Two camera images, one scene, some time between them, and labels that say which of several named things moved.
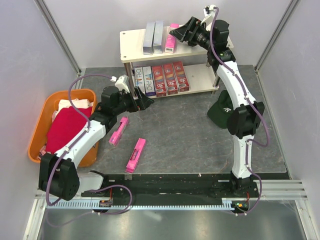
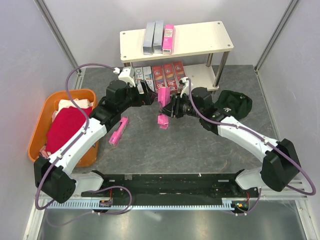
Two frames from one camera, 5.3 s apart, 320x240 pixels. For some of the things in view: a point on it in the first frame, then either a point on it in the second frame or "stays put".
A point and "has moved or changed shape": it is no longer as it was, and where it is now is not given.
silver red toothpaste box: (159, 81) stays put
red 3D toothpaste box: (170, 79) stays put
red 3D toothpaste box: (183, 85) stays put
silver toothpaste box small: (148, 38) stays put
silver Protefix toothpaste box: (158, 37) stays put
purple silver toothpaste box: (139, 79) stays put
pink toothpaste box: (170, 41) has moved or changed shape
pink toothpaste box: (132, 163) -> (164, 97)
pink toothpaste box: (116, 135) stays put
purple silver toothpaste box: (149, 87) stays put
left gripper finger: (142, 101) -> (149, 95)
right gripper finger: (180, 32) -> (169, 108)
